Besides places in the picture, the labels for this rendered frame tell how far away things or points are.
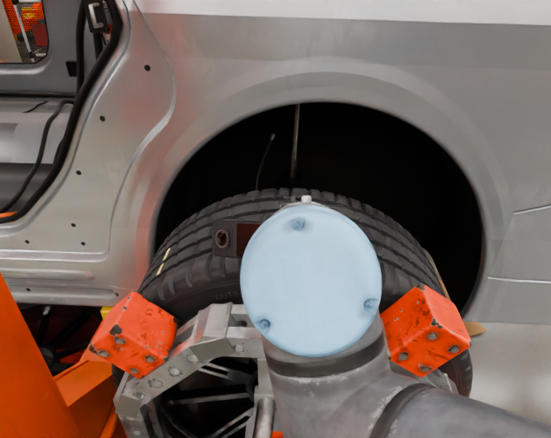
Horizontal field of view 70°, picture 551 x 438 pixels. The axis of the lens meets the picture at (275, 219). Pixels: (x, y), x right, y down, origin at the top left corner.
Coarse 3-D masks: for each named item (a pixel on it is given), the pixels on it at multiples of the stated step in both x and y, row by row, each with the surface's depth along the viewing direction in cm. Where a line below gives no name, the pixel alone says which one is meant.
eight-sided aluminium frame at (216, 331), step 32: (192, 320) 58; (224, 320) 54; (192, 352) 54; (224, 352) 53; (256, 352) 53; (128, 384) 60; (160, 384) 58; (448, 384) 61; (128, 416) 64; (160, 416) 72
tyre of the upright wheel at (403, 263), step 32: (256, 192) 73; (288, 192) 72; (192, 224) 73; (384, 224) 71; (160, 256) 74; (192, 256) 63; (384, 256) 62; (416, 256) 69; (160, 288) 61; (192, 288) 58; (224, 288) 58; (384, 288) 57
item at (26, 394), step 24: (0, 288) 51; (0, 312) 51; (0, 336) 51; (24, 336) 56; (0, 360) 51; (24, 360) 56; (0, 384) 52; (24, 384) 56; (48, 384) 62; (0, 408) 52; (24, 408) 56; (48, 408) 62; (0, 432) 52; (24, 432) 57; (48, 432) 62; (72, 432) 69
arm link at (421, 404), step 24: (384, 408) 23; (408, 408) 23; (432, 408) 22; (456, 408) 21; (480, 408) 21; (384, 432) 22; (408, 432) 21; (432, 432) 21; (456, 432) 20; (480, 432) 19; (504, 432) 19; (528, 432) 19
